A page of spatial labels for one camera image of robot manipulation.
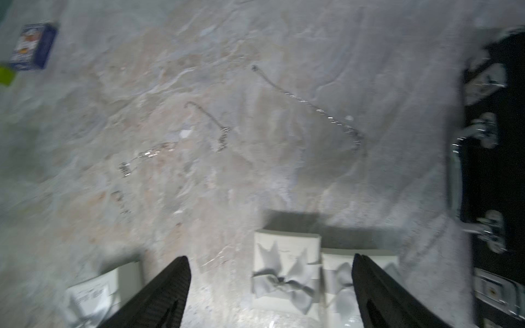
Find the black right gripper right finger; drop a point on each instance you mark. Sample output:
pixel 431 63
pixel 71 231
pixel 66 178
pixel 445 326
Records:
pixel 383 302

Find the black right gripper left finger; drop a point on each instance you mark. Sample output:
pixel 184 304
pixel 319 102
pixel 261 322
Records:
pixel 161 303

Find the blue playing card box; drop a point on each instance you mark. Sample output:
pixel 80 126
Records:
pixel 33 47

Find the black case on table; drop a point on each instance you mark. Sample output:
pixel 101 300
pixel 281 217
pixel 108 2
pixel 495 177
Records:
pixel 486 177

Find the green toy building brick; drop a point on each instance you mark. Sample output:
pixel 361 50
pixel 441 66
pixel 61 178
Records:
pixel 7 75

